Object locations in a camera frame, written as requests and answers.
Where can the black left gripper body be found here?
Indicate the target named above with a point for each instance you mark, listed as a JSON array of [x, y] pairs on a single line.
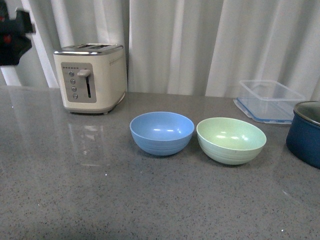
[[13, 40]]

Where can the blue plastic bowl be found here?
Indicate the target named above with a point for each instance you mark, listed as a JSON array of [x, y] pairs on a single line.
[[161, 133]]

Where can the green plastic bowl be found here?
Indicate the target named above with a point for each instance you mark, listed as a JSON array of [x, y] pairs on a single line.
[[230, 141]]

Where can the cream two-slot toaster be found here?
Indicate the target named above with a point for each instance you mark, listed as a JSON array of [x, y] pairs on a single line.
[[92, 77]]

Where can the white curtain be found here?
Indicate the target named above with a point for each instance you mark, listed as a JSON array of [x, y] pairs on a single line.
[[186, 47]]

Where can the clear plastic food container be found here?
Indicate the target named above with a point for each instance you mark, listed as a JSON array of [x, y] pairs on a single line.
[[267, 101]]

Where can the dark blue saucepan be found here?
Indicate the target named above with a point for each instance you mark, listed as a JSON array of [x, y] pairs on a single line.
[[303, 138]]

